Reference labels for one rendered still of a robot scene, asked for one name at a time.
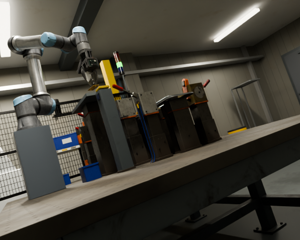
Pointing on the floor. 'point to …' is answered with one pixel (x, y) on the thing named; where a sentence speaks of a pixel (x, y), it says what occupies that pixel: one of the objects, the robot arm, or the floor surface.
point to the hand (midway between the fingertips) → (92, 85)
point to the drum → (237, 130)
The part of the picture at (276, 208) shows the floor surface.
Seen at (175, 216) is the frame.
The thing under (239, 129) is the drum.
